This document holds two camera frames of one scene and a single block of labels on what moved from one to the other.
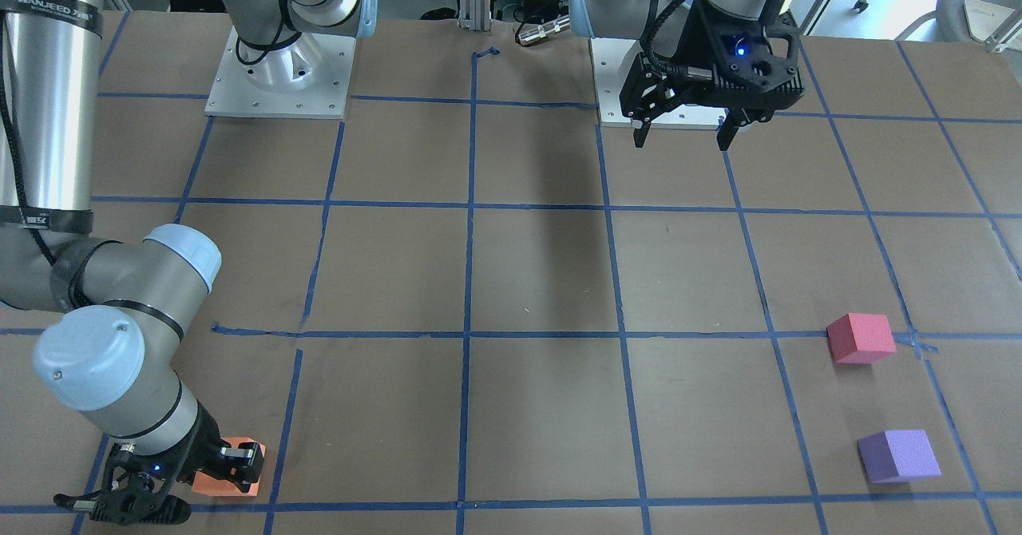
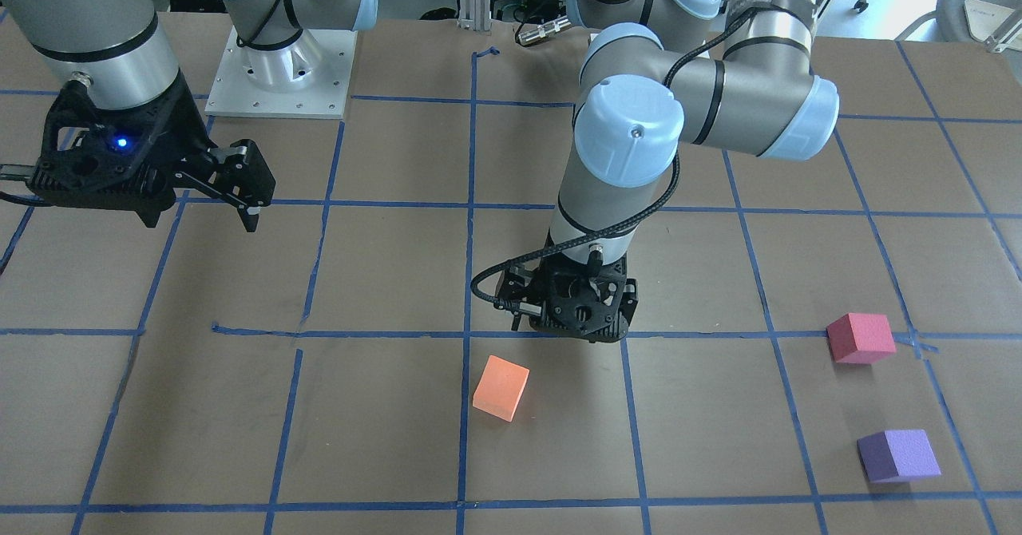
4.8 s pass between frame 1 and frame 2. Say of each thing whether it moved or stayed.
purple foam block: stayed
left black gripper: moved
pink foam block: stayed
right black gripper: moved
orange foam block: moved
